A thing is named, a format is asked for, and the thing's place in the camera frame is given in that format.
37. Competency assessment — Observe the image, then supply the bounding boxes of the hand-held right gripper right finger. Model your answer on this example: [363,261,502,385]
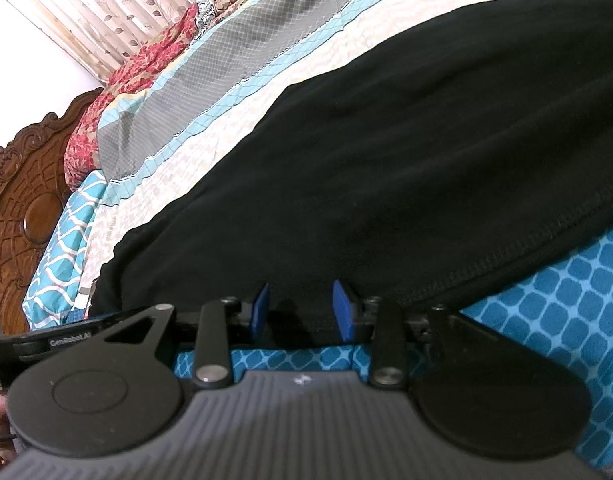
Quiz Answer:
[333,280,467,389]

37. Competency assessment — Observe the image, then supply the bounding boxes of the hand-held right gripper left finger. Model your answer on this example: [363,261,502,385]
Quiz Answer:
[104,282,272,388]

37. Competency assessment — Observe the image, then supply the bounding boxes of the black pants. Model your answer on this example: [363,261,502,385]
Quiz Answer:
[89,0,613,347]

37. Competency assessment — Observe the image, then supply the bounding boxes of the teal white patterned pillow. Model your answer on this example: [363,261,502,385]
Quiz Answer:
[24,170,110,332]

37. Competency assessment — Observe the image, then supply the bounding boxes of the carved wooden headboard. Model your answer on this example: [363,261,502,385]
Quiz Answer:
[0,87,104,335]

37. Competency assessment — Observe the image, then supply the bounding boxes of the printed patterned bedsheet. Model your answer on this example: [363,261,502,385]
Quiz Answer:
[76,0,613,473]

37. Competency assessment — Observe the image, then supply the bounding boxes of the red floral patchwork quilt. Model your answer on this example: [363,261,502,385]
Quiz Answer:
[64,0,307,192]

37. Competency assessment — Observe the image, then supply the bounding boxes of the beige leaf print curtain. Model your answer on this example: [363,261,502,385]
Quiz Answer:
[0,0,307,86]

